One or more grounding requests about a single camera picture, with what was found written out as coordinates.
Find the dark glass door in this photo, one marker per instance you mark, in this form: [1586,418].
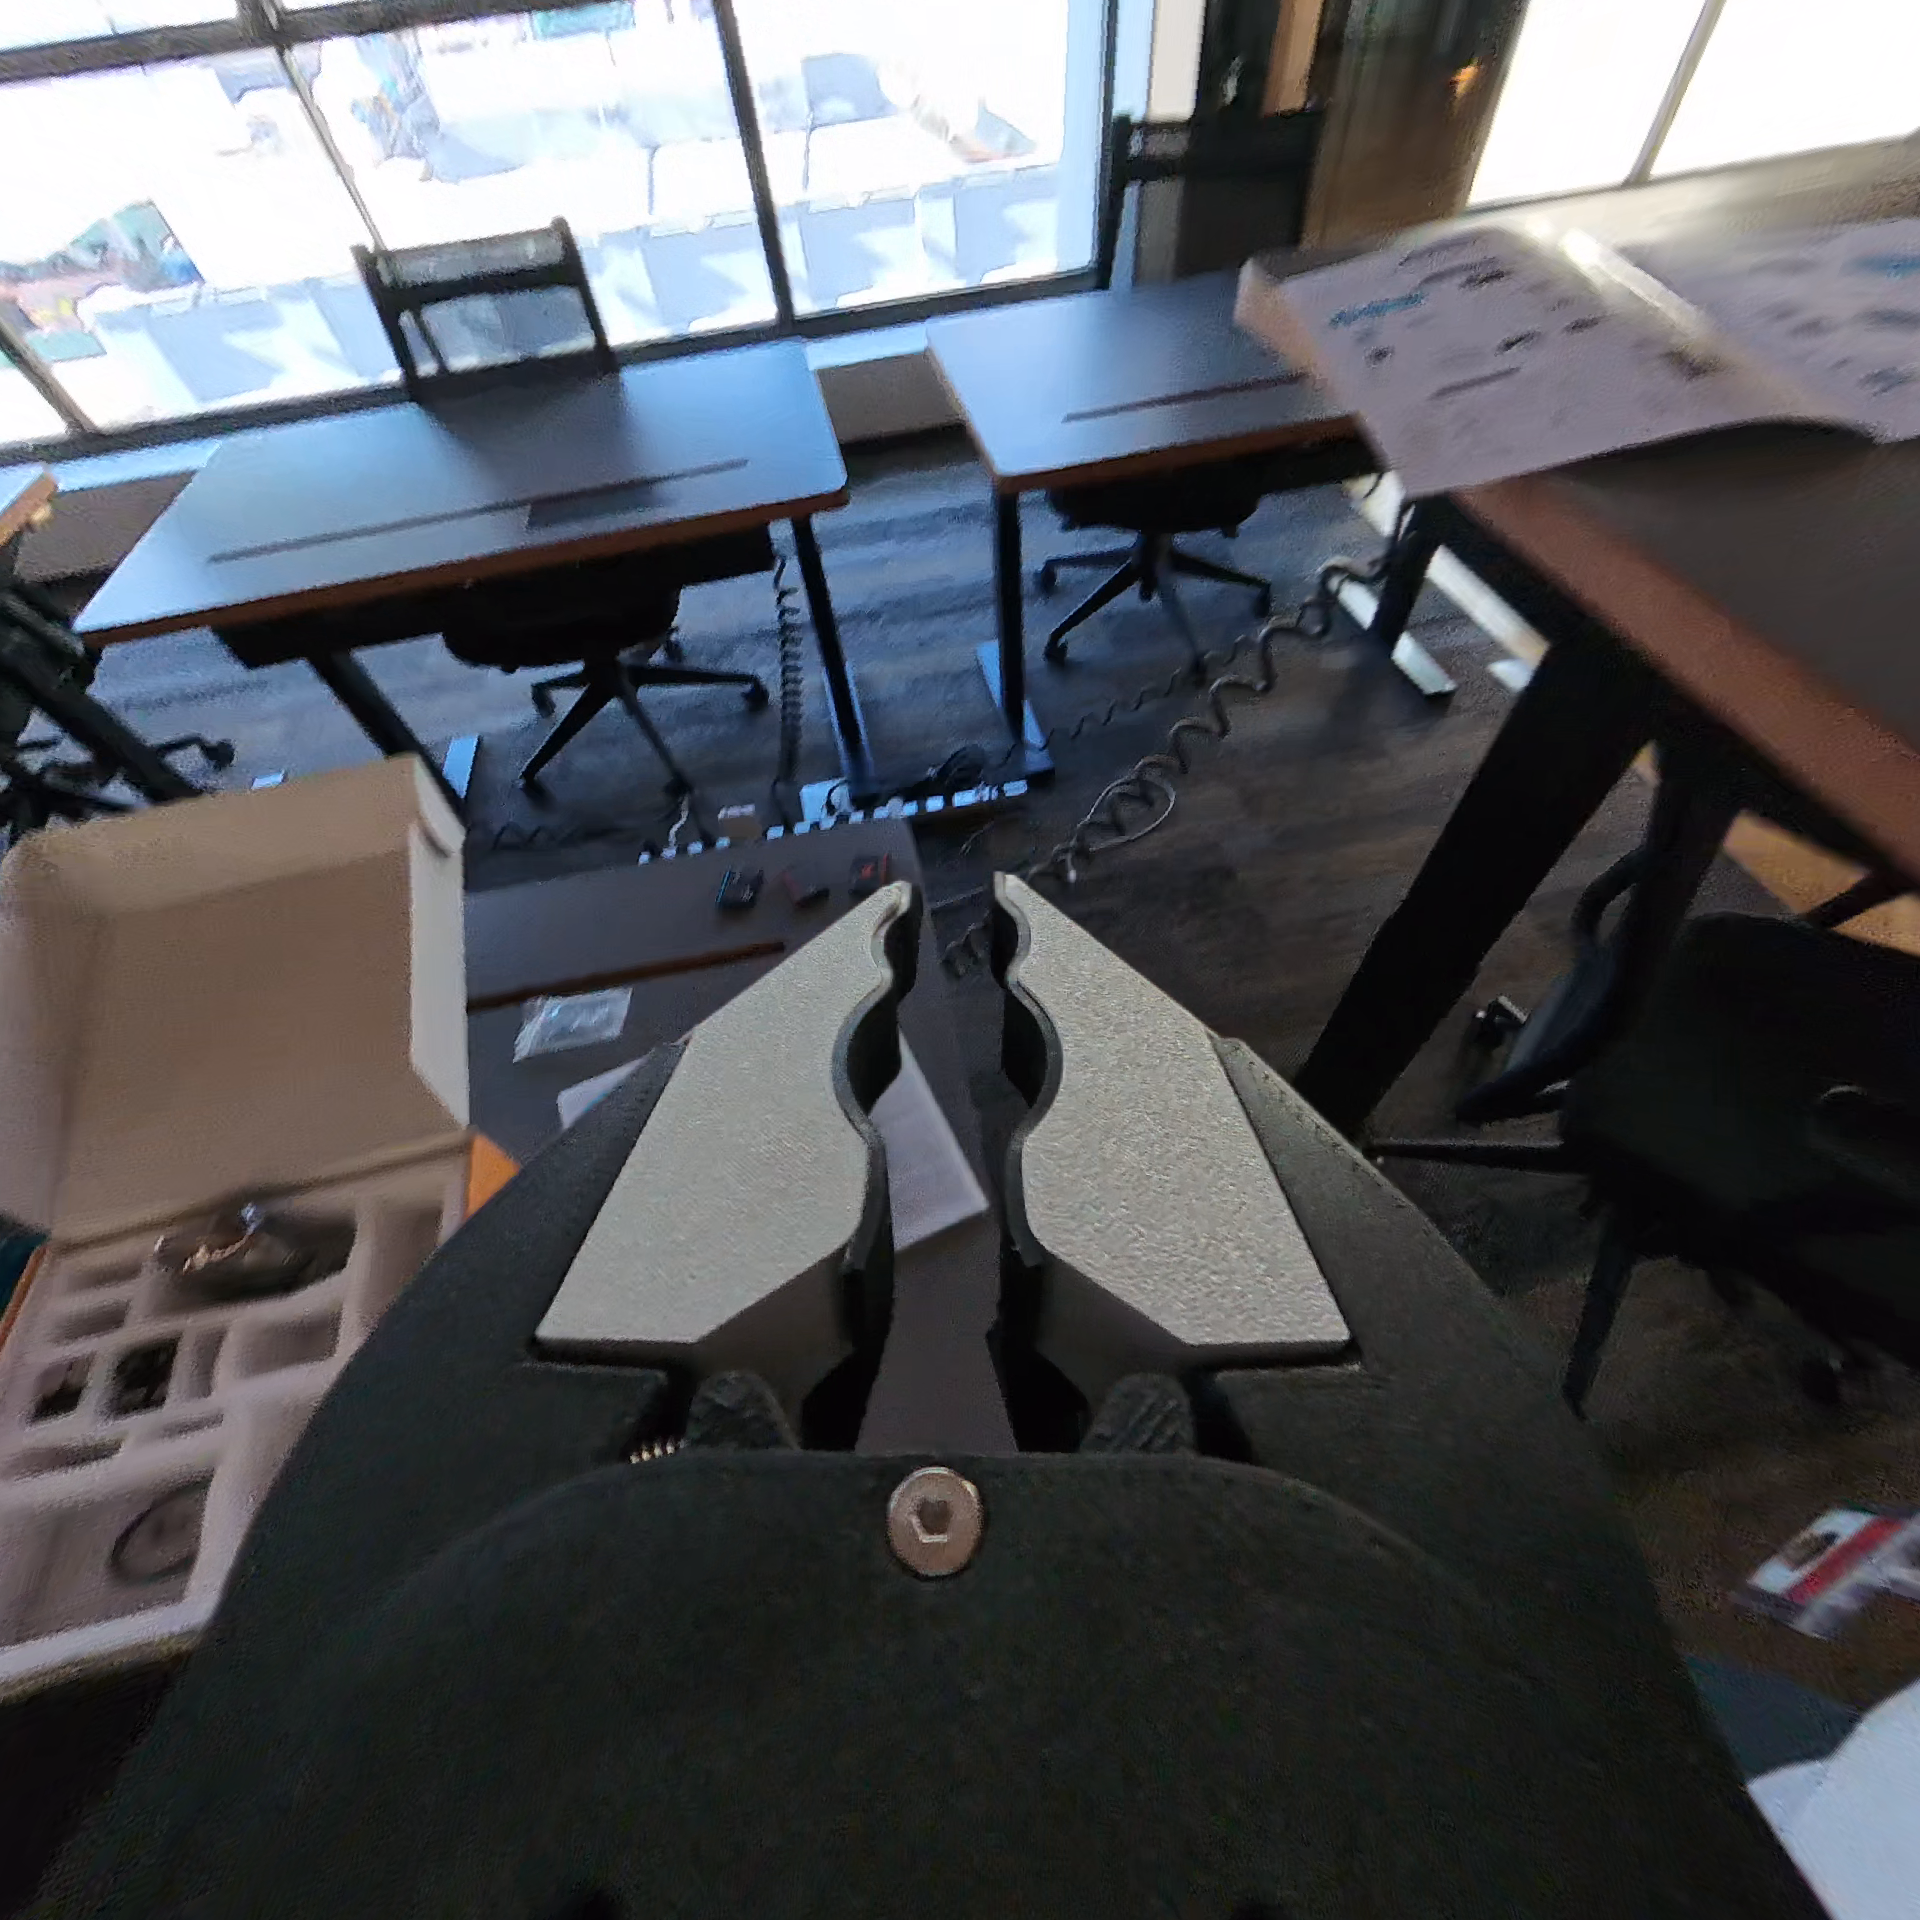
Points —
[1395,120]

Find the black tripod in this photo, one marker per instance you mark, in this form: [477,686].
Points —
[60,705]

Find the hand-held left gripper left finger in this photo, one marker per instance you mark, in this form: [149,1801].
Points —
[721,1201]

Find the clear plastic bag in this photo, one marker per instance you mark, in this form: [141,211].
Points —
[570,1022]

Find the white printed leaflet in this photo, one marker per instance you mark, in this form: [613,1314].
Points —
[939,1162]

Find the large window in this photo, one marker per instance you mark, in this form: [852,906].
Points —
[931,150]
[1574,90]

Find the printed instruction manual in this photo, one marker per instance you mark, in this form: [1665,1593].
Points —
[1501,360]

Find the white power strip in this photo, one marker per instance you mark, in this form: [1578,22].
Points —
[841,811]

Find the red black packet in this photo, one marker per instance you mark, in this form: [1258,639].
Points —
[1831,1569]

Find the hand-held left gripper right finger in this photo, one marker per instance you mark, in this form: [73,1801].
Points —
[1171,1201]

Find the orange white cardboard box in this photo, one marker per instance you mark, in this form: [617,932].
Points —
[225,974]

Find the shiny foil bag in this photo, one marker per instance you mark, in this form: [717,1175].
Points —
[241,1244]

